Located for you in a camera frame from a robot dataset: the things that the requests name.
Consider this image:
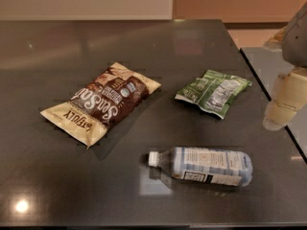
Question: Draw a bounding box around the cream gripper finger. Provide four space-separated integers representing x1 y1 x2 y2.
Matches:
272 68 307 110
263 101 296 131

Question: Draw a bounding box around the green jalapeno chip bag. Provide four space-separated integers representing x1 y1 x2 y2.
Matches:
175 70 252 119

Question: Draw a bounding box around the blue plastic water bottle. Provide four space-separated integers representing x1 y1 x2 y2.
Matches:
148 147 253 187

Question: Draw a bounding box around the brown sea salt chip bag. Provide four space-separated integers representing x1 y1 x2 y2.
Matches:
40 62 160 148

